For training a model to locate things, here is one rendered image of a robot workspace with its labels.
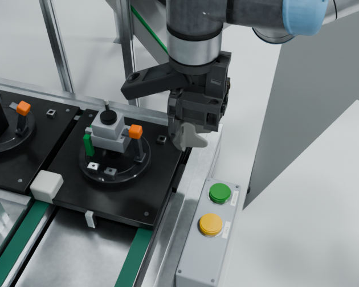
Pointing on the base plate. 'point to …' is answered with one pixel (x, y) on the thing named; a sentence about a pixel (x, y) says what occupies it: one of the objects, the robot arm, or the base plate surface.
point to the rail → (182, 210)
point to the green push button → (219, 192)
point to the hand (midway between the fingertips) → (179, 143)
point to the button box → (207, 240)
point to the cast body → (109, 131)
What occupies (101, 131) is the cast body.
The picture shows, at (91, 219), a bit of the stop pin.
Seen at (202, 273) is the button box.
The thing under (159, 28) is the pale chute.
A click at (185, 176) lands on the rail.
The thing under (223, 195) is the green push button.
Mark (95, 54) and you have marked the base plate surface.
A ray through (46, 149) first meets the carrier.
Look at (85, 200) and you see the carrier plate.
